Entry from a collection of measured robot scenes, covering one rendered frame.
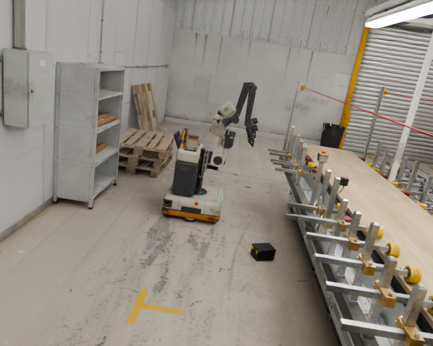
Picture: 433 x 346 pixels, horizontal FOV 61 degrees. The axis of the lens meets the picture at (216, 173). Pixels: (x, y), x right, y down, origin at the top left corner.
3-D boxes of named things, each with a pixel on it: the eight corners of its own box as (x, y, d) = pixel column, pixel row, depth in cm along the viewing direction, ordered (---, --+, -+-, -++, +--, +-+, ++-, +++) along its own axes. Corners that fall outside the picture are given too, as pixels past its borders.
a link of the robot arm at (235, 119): (245, 81, 390) (245, 82, 381) (257, 85, 391) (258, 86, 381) (231, 121, 403) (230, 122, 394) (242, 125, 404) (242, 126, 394)
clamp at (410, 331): (405, 349, 134) (409, 338, 132) (391, 325, 147) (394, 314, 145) (423, 353, 134) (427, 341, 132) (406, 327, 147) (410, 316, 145)
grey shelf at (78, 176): (52, 203, 418) (56, 61, 374) (84, 179, 504) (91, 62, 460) (91, 209, 418) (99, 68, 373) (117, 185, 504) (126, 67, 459)
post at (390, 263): (361, 349, 173) (390, 258, 159) (358, 343, 176) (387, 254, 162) (368, 350, 173) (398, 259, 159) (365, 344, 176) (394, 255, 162)
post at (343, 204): (325, 266, 245) (343, 199, 231) (324, 263, 248) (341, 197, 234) (330, 267, 245) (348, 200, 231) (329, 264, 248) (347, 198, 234)
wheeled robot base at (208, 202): (160, 215, 424) (162, 194, 416) (170, 195, 484) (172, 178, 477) (218, 224, 423) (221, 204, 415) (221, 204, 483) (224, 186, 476)
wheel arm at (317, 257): (314, 261, 185) (316, 255, 184) (313, 258, 188) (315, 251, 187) (414, 278, 184) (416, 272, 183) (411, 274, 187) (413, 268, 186)
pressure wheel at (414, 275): (411, 265, 183) (403, 265, 190) (411, 281, 180) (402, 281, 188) (423, 267, 182) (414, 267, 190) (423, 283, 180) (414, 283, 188)
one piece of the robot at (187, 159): (169, 203, 424) (177, 132, 400) (176, 188, 476) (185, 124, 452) (198, 208, 423) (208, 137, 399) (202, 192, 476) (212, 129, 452)
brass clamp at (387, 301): (381, 306, 158) (383, 296, 156) (370, 287, 171) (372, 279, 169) (395, 309, 158) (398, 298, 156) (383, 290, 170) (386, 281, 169)
